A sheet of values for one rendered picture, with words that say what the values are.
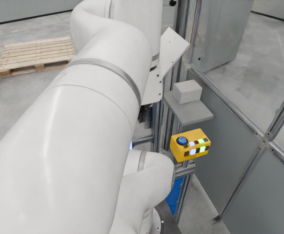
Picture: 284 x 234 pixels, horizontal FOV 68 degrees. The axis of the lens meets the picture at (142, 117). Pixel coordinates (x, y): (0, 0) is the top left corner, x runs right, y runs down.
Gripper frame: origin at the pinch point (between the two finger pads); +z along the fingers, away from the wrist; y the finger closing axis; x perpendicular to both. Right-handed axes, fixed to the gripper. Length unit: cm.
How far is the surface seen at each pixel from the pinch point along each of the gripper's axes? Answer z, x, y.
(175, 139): 35.8, 16.4, 22.4
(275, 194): 66, -12, 71
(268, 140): 42, 5, 70
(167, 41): 12, 68, 39
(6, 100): 144, 242, -118
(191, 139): 35.8, 13.9, 29.8
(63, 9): 135, 628, -16
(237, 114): 46, 30, 71
